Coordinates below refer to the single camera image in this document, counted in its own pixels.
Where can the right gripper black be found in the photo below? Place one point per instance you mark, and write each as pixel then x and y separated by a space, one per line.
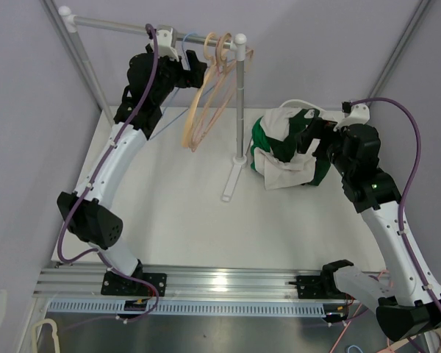
pixel 318 129

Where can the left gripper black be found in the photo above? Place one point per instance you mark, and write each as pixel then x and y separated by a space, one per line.
pixel 192 79

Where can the beige hanger of black shirt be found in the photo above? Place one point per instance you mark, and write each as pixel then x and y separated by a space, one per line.
pixel 228 48

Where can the green t shirt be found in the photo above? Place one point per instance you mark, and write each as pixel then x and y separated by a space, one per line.
pixel 268 139

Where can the white green raglan shirt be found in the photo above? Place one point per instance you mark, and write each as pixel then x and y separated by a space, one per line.
pixel 283 154

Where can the beige hanger of green shirt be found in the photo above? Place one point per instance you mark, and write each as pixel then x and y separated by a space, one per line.
pixel 193 123

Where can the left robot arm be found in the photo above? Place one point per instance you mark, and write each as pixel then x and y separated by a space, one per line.
pixel 86 213

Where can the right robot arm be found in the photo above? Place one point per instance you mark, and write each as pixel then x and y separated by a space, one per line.
pixel 412 305

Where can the beige hanger on floor right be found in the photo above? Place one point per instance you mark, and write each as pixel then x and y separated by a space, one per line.
pixel 432 340

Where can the white perforated basket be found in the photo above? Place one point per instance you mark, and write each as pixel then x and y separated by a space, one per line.
pixel 294 103

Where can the metal clothes rack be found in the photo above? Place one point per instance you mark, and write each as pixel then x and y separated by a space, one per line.
pixel 71 23

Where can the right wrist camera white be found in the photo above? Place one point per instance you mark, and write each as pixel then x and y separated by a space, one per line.
pixel 354 113

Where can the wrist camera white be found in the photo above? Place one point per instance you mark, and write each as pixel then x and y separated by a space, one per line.
pixel 166 39
pixel 354 113

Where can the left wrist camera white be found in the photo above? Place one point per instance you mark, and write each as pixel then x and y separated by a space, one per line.
pixel 166 39

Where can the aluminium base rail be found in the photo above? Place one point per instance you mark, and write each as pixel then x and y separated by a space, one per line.
pixel 88 288

